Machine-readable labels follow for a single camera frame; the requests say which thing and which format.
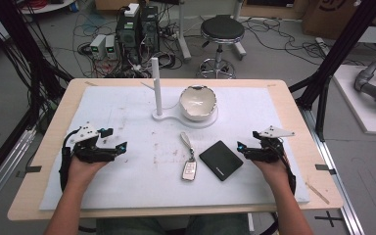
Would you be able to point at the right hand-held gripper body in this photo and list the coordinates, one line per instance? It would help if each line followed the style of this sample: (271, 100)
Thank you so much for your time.
(267, 151)

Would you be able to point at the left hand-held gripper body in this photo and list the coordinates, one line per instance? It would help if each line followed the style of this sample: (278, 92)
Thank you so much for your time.
(89, 150)

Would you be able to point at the person's right hand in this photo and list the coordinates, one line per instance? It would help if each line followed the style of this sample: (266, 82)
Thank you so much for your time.
(273, 171)

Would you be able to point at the person's left hand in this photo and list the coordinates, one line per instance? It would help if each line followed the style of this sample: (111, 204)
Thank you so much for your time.
(81, 171)

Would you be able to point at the black wallet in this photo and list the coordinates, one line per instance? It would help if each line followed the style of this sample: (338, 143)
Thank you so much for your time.
(221, 160)

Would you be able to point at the white table mat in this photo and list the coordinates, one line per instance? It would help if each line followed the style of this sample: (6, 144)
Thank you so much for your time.
(127, 182)

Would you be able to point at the black tape strip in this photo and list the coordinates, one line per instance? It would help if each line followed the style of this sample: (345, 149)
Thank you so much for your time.
(29, 169)
(324, 168)

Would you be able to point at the white bowl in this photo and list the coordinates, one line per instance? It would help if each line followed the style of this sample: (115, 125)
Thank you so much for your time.
(197, 104)

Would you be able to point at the thin wooden stick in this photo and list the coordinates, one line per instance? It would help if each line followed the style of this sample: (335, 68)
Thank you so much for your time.
(317, 193)

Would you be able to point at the white stand with pole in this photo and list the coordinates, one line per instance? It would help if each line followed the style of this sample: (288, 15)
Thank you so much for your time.
(157, 88)

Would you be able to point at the grey power supply unit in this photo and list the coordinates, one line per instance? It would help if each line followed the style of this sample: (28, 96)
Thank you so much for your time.
(98, 45)
(110, 46)

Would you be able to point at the white metal stand leg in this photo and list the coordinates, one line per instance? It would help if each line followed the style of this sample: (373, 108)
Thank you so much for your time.
(240, 49)
(183, 36)

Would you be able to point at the black tape cross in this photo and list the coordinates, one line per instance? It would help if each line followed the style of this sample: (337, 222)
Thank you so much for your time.
(329, 218)

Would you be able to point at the white floor board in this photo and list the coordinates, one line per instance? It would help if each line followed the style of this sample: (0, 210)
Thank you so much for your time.
(355, 109)

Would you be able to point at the black computer tower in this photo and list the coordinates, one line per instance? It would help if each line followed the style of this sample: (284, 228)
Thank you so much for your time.
(150, 27)
(129, 36)

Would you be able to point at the black round stool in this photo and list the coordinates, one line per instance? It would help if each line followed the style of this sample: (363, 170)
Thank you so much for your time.
(222, 31)

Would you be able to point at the white power strip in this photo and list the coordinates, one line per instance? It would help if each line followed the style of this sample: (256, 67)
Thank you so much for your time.
(322, 45)

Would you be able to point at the small white box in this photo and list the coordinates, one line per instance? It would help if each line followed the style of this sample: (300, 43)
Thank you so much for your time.
(132, 9)

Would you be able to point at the round white table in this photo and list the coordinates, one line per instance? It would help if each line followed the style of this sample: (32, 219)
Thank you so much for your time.
(45, 6)

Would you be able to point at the brown cardboard box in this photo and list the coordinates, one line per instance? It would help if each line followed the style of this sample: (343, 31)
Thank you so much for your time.
(333, 16)

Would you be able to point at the aluminium rail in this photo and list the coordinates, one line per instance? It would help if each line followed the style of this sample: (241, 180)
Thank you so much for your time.
(336, 182)
(3, 169)

